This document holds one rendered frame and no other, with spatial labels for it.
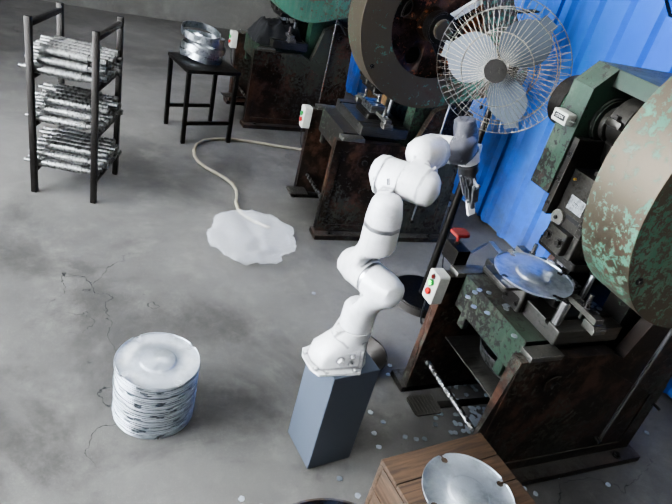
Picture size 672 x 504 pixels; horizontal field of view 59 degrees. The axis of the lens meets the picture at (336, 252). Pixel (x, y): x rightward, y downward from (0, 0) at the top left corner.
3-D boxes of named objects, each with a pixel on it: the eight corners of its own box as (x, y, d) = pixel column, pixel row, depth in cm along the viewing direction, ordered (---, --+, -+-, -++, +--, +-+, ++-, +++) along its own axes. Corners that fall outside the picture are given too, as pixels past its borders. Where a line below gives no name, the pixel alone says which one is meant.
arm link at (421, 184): (396, 128, 166) (448, 149, 159) (420, 129, 181) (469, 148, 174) (374, 191, 172) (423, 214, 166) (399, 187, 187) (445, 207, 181)
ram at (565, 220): (558, 261, 200) (597, 183, 185) (532, 237, 211) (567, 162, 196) (596, 260, 207) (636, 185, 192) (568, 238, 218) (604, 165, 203)
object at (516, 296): (492, 318, 205) (506, 287, 198) (471, 293, 216) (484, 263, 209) (547, 314, 215) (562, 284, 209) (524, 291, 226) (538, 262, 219)
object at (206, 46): (180, 144, 428) (191, 32, 388) (160, 119, 458) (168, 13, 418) (231, 143, 451) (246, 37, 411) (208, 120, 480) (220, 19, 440)
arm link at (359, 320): (369, 353, 183) (390, 289, 171) (332, 319, 194) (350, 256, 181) (393, 343, 190) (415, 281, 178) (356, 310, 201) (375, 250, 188)
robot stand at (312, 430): (307, 469, 213) (334, 379, 190) (287, 431, 226) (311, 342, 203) (349, 457, 222) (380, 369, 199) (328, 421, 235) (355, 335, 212)
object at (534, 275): (589, 297, 206) (590, 296, 206) (525, 301, 194) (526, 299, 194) (539, 252, 228) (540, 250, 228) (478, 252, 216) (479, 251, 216)
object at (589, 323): (591, 335, 200) (605, 312, 194) (560, 305, 212) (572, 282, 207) (604, 334, 202) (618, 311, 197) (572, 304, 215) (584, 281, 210)
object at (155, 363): (142, 403, 191) (142, 401, 191) (98, 351, 206) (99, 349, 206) (215, 370, 211) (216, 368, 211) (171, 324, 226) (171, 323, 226)
